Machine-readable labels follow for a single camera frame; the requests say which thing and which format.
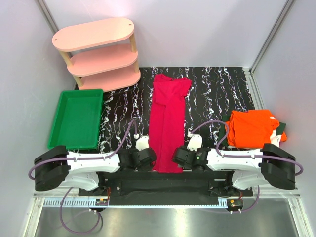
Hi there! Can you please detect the purple cable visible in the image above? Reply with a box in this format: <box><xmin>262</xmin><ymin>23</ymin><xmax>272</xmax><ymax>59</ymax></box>
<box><xmin>28</xmin><ymin>119</ymin><xmax>140</xmax><ymax>234</ymax></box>
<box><xmin>189</xmin><ymin>120</ymin><xmax>304</xmax><ymax>213</ymax></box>

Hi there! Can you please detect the white slotted cable duct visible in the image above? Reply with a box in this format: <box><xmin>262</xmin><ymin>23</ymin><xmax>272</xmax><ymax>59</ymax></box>
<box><xmin>43</xmin><ymin>197</ymin><xmax>109</xmax><ymax>208</ymax></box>

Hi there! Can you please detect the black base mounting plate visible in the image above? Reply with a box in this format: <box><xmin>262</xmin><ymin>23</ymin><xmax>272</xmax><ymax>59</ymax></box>
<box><xmin>79</xmin><ymin>171</ymin><xmax>253</xmax><ymax>207</ymax></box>

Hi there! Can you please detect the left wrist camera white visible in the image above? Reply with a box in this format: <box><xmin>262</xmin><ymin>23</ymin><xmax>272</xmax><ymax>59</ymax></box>
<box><xmin>134</xmin><ymin>134</ymin><xmax>150</xmax><ymax>151</ymax></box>

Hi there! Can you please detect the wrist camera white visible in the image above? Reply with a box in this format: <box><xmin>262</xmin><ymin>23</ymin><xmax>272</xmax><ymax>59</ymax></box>
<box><xmin>134</xmin><ymin>134</ymin><xmax>150</xmax><ymax>151</ymax></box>
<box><xmin>187</xmin><ymin>132</ymin><xmax>202</xmax><ymax>151</ymax></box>

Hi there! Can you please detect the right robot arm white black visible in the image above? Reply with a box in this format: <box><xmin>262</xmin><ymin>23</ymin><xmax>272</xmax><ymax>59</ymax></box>
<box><xmin>172</xmin><ymin>144</ymin><xmax>296</xmax><ymax>196</ymax></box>

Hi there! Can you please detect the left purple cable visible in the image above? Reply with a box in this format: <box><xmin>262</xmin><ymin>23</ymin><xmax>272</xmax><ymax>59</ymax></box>
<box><xmin>28</xmin><ymin>119</ymin><xmax>140</xmax><ymax>234</ymax></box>

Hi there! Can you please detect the red t-shirt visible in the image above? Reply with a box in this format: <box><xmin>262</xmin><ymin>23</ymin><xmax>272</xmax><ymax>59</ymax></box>
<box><xmin>149</xmin><ymin>74</ymin><xmax>192</xmax><ymax>173</ymax></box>

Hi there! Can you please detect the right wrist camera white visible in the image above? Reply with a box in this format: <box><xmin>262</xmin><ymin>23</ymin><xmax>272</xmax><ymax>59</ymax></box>
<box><xmin>187</xmin><ymin>132</ymin><xmax>202</xmax><ymax>151</ymax></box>

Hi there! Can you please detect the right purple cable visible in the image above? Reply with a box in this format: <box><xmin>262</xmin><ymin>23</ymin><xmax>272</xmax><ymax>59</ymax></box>
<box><xmin>189</xmin><ymin>120</ymin><xmax>304</xmax><ymax>213</ymax></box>

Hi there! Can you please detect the green plastic tray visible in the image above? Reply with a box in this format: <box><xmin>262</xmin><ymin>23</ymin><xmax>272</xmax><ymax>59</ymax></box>
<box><xmin>47</xmin><ymin>89</ymin><xmax>103</xmax><ymax>150</ymax></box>

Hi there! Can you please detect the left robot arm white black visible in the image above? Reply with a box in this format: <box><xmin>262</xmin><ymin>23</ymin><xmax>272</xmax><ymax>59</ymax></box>
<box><xmin>29</xmin><ymin>146</ymin><xmax>157</xmax><ymax>196</ymax></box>

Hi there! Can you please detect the orange t-shirt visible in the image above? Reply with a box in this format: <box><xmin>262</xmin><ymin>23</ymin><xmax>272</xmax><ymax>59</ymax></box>
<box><xmin>226</xmin><ymin>109</ymin><xmax>288</xmax><ymax>150</ymax></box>

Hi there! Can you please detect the pink three-tier shelf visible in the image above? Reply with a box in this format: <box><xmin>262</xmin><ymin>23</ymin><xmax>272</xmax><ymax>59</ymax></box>
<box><xmin>52</xmin><ymin>17</ymin><xmax>141</xmax><ymax>92</ymax></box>

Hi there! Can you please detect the aluminium frame rail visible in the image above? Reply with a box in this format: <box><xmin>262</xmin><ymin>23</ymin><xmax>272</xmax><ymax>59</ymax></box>
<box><xmin>243</xmin><ymin>68</ymin><xmax>300</xmax><ymax>198</ymax></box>

